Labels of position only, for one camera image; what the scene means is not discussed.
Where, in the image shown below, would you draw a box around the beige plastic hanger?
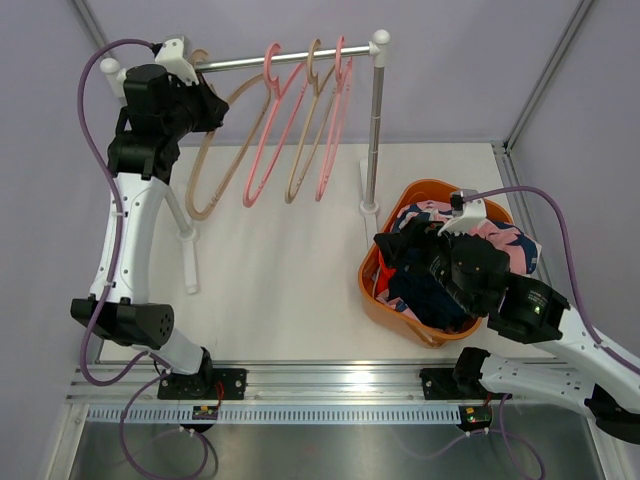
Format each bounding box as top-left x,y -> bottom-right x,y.
183,48 -> 271,221
284,38 -> 335,205

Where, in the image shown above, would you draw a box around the pink plastic hanger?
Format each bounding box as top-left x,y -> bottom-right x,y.
315,35 -> 353,202
242,42 -> 307,208

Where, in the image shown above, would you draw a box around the silver clothes rack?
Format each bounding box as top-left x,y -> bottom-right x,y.
96,30 -> 390,293

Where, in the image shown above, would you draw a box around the pink patterned shorts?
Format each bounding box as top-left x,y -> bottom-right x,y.
386,200 -> 541,319

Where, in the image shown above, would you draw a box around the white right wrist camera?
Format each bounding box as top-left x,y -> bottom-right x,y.
438,189 -> 487,236

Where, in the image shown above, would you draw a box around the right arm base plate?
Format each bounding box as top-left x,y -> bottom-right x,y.
419,367 -> 484,401

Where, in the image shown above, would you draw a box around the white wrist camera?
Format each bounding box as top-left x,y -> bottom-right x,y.
154,35 -> 199,86
438,189 -> 487,236

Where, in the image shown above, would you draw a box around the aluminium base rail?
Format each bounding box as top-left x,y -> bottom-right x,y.
64,359 -> 576,426

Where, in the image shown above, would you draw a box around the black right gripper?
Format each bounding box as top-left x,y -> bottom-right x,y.
373,216 -> 479,314

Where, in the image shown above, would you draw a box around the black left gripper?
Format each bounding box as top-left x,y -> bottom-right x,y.
161,70 -> 227,141

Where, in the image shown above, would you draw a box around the orange shorts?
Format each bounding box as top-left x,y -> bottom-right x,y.
374,250 -> 397,300

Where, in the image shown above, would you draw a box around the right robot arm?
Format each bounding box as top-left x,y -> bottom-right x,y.
374,218 -> 639,444

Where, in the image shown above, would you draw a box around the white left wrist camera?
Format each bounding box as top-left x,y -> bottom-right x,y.
154,35 -> 199,86

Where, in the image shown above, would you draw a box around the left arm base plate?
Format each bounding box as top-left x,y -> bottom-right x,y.
157,368 -> 247,400

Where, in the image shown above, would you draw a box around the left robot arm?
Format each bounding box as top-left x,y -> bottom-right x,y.
70,64 -> 229,399

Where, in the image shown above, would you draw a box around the navy blue shorts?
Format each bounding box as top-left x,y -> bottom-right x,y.
382,248 -> 470,333

